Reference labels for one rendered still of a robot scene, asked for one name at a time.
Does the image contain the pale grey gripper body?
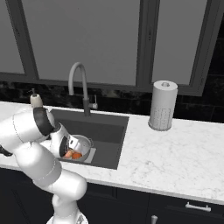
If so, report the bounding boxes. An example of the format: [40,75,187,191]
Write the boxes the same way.
[84,147,97,164]

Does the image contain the steel colander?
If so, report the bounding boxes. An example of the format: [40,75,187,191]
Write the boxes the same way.
[62,134,95,163]

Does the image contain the dark grey sink basin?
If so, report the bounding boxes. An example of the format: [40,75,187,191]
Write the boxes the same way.
[46,108,130,171]

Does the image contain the dark sink cabinet front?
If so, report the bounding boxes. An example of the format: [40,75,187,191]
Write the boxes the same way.
[76,182,151,224]

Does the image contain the grey curved sink faucet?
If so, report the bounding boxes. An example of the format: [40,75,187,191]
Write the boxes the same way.
[67,61,92,117]

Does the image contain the beige soap dispenser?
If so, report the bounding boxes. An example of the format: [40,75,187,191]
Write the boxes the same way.
[28,87,45,109]

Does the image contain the dark drawer front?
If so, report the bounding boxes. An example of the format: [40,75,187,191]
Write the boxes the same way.
[148,192,224,220]

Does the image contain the grey framed window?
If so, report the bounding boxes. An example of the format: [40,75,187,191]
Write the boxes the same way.
[0,0,224,97]

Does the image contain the dark cupboard door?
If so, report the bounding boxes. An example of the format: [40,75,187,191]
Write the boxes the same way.
[145,208,224,224]

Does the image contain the faucet lever handle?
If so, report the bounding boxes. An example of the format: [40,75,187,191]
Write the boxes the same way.
[88,94,99,111]

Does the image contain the silver drawer handle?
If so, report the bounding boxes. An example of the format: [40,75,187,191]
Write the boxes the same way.
[185,201,212,213]

